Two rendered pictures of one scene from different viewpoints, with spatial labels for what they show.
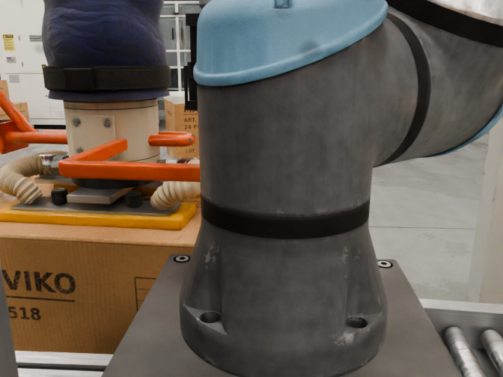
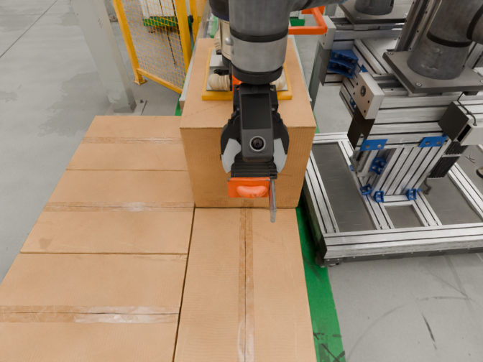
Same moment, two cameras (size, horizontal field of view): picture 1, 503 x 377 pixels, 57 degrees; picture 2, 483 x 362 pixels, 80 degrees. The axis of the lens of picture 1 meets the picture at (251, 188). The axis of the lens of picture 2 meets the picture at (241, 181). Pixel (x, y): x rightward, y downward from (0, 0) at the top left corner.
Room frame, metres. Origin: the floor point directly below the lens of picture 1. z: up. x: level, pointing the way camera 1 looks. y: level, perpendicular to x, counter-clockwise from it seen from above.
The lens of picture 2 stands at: (1.04, 1.22, 1.47)
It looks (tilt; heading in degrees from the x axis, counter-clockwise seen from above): 49 degrees down; 262
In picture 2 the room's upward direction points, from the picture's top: straight up
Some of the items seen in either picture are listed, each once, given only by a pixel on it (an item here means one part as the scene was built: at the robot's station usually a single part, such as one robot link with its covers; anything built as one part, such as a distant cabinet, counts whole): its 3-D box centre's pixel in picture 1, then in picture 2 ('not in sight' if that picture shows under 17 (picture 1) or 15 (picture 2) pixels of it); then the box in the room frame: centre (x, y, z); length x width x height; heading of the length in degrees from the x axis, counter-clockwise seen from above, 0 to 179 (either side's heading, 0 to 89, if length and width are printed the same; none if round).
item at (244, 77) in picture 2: not in sight; (255, 98); (0.96, 0.83, 1.22); 0.09 x 0.08 x 0.12; 82
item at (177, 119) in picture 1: (218, 125); not in sight; (2.88, 0.21, 0.82); 0.60 x 0.40 x 0.40; 108
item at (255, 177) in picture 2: not in sight; (247, 172); (0.97, 0.86, 1.07); 0.08 x 0.07 x 0.05; 82
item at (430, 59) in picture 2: not in sight; (442, 50); (0.34, 0.47, 1.09); 0.15 x 0.15 x 0.10
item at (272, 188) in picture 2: not in sight; (274, 152); (0.91, 0.81, 1.07); 0.31 x 0.03 x 0.05; 82
